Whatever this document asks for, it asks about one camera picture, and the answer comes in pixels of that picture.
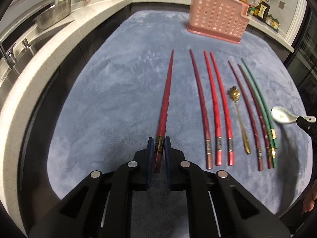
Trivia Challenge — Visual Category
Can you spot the dark red chopstick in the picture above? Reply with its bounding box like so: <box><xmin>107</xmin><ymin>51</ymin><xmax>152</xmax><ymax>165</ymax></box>
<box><xmin>153</xmin><ymin>50</ymin><xmax>174</xmax><ymax>173</ymax></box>

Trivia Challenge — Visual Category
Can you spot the white ceramic spoon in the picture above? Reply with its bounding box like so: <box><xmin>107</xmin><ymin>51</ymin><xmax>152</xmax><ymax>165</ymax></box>
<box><xmin>271</xmin><ymin>105</ymin><xmax>317</xmax><ymax>125</ymax></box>

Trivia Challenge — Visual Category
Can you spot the bright red chopstick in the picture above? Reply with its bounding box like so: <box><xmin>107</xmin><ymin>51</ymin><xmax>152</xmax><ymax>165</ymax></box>
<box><xmin>203</xmin><ymin>51</ymin><xmax>222</xmax><ymax>166</ymax></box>

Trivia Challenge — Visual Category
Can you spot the green gold-band chopstick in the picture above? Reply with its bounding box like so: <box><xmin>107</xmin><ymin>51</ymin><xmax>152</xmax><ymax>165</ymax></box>
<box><xmin>240</xmin><ymin>68</ymin><xmax>273</xmax><ymax>169</ymax></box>

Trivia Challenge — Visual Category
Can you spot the maroon gold-band chopstick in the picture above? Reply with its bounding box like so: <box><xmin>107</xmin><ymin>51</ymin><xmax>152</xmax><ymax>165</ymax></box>
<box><xmin>237</xmin><ymin>63</ymin><xmax>274</xmax><ymax>169</ymax></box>

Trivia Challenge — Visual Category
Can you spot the dark maroon thin chopstick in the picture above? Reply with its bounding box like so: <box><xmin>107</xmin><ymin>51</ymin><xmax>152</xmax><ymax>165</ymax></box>
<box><xmin>228</xmin><ymin>61</ymin><xmax>264</xmax><ymax>171</ymax></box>

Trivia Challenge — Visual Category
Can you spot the gold ornate spoon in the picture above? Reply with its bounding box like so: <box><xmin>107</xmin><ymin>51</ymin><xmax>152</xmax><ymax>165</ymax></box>
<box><xmin>228</xmin><ymin>86</ymin><xmax>251</xmax><ymax>155</ymax></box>

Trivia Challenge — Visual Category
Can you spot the right human hand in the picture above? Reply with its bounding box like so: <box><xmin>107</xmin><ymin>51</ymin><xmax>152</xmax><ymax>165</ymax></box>
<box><xmin>303</xmin><ymin>179</ymin><xmax>317</xmax><ymax>213</ymax></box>

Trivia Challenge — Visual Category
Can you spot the blue-grey plush mat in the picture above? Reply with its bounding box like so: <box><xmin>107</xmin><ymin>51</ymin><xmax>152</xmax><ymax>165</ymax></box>
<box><xmin>47</xmin><ymin>10</ymin><xmax>305</xmax><ymax>198</ymax></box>

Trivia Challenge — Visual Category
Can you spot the small condiment jars rack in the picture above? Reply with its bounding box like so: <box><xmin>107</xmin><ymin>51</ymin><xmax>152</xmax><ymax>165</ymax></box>
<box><xmin>265</xmin><ymin>14</ymin><xmax>280</xmax><ymax>33</ymax></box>

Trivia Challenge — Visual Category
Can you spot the dark soy sauce bottle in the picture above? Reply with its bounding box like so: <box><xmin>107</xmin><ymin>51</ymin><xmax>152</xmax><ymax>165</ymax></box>
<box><xmin>254</xmin><ymin>0</ymin><xmax>270</xmax><ymax>22</ymax></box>

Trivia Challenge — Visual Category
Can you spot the clear oil bottle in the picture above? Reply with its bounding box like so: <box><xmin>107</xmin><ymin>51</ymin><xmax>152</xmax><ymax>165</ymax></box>
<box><xmin>248</xmin><ymin>0</ymin><xmax>260</xmax><ymax>16</ymax></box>

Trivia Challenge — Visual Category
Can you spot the pink plastic utensil holder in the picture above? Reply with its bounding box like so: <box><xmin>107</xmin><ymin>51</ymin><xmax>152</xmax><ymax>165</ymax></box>
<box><xmin>187</xmin><ymin>0</ymin><xmax>250</xmax><ymax>44</ymax></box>

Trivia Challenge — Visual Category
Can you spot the steel mixing bowl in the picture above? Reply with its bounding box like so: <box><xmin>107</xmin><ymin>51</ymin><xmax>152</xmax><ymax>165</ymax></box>
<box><xmin>33</xmin><ymin>0</ymin><xmax>72</xmax><ymax>30</ymax></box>

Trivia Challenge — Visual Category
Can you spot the stainless steel sink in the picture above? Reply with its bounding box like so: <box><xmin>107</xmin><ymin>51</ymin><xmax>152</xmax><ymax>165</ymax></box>
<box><xmin>1</xmin><ymin>16</ymin><xmax>74</xmax><ymax>106</ymax></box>

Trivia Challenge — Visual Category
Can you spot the chrome sink faucet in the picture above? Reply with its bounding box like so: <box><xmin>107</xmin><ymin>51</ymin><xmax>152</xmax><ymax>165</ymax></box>
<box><xmin>0</xmin><ymin>38</ymin><xmax>34</xmax><ymax>69</ymax></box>

